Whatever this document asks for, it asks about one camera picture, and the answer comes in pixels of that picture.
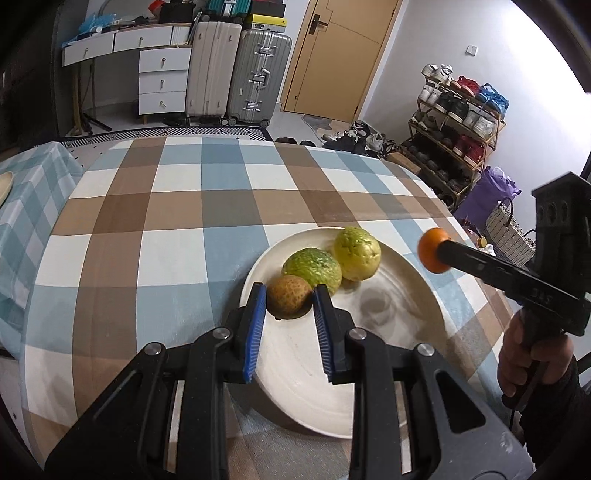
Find grey door mat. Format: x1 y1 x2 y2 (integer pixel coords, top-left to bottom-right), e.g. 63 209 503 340
302 114 340 134

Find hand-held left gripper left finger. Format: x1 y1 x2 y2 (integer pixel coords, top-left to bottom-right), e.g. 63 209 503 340
44 283 269 480

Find purple bag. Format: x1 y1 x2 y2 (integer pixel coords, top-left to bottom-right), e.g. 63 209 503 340
455 166 522 232

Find green guava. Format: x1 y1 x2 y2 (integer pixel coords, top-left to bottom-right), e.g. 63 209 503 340
281 248 343 296

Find white plate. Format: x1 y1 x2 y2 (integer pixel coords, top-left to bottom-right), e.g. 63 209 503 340
240 226 455 439

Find pile of loose shoes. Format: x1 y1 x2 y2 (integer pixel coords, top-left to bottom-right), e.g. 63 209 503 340
274 121 402 155

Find brown blue checkered tablecloth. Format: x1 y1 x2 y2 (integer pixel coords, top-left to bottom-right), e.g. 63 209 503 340
21 136 522 480

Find white desk with drawers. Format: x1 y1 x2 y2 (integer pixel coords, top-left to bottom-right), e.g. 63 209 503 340
62 23 192 125

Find wooden shoe rack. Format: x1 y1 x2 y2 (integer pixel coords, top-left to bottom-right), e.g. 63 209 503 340
399 83 506 208

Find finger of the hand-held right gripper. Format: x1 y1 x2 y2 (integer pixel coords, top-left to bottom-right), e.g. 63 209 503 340
438 240 536 296

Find rows of racked shoes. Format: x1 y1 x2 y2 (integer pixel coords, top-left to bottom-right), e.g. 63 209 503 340
402 64 509 206

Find wooden door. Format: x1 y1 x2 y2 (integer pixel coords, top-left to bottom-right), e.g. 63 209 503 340
281 0 402 123

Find blue plastic bag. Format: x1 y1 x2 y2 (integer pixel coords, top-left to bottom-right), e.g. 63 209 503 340
78 14 121 33

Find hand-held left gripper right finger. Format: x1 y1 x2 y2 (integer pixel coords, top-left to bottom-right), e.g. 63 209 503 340
312 285 536 480

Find yellow black shoe box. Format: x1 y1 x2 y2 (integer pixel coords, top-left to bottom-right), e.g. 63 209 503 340
245 14 284 32

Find person's right forearm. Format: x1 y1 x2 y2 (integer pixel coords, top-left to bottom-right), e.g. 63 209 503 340
519 355 591 457

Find orange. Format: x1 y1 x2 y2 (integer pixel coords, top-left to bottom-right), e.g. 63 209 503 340
418 228 455 273

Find yellow guava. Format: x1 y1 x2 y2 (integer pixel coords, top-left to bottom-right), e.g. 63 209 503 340
333 226 382 282

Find small brown fruit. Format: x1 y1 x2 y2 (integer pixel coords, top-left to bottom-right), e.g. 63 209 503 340
267 275 308 317

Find light blue checkered tablecloth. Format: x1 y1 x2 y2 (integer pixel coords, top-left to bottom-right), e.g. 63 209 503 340
0 141 84 356

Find teal suitcase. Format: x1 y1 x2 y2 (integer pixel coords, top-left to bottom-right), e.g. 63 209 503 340
205 0 252 14

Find beige suitcase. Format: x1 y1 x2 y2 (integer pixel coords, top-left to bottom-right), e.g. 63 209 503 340
186 21 242 123

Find silver suitcase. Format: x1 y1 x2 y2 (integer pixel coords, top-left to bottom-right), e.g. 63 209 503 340
226 28 293 127

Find person's right hand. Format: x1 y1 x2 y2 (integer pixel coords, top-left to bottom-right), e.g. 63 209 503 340
498 311 578 398

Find white black woven bag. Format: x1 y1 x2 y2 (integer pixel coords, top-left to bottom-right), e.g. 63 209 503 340
485 198 539 268

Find cardboard box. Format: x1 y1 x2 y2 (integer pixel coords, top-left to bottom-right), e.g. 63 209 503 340
385 152 421 174

